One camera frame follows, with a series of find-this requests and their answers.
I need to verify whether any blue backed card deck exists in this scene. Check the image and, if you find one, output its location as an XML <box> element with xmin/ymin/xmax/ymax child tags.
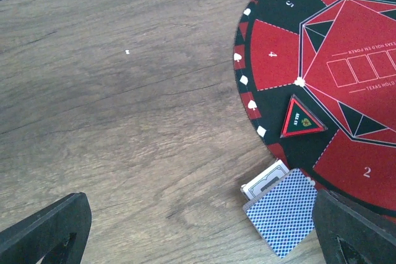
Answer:
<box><xmin>243</xmin><ymin>169</ymin><xmax>317</xmax><ymax>258</ymax></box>

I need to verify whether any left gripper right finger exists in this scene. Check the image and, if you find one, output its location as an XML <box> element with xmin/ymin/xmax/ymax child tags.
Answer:
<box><xmin>312</xmin><ymin>190</ymin><xmax>395</xmax><ymax>264</ymax></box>

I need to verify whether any round red black poker mat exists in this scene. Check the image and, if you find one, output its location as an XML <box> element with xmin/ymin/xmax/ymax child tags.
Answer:
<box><xmin>234</xmin><ymin>0</ymin><xmax>395</xmax><ymax>221</ymax></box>

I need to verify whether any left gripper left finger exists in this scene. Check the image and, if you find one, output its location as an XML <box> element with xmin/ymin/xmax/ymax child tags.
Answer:
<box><xmin>1</xmin><ymin>192</ymin><xmax>92</xmax><ymax>263</ymax></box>

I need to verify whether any triangular all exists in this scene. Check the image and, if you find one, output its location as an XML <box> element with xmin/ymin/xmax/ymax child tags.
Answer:
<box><xmin>280</xmin><ymin>94</ymin><xmax>328</xmax><ymax>138</ymax></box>

